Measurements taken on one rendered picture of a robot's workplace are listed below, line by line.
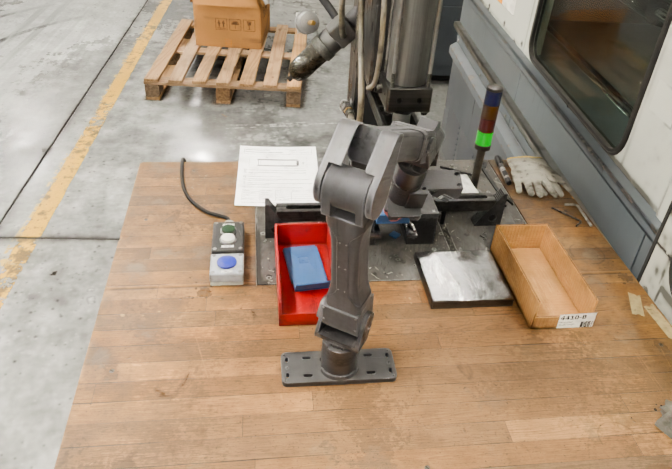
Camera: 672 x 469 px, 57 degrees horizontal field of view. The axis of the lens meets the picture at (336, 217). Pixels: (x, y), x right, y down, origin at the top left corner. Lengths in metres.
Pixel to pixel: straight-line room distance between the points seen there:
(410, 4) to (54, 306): 1.96
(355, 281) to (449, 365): 0.30
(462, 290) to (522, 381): 0.23
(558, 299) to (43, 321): 1.93
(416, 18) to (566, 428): 0.75
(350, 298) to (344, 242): 0.12
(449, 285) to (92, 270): 1.85
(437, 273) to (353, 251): 0.44
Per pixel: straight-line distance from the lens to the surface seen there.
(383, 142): 0.85
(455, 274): 1.33
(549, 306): 1.34
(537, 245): 1.48
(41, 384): 2.42
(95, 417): 1.11
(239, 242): 1.34
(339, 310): 1.01
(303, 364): 1.12
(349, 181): 0.84
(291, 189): 1.57
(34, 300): 2.75
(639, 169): 1.68
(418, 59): 1.21
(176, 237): 1.42
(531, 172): 1.75
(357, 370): 1.12
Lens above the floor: 1.75
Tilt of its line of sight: 35 degrees down
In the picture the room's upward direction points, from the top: 4 degrees clockwise
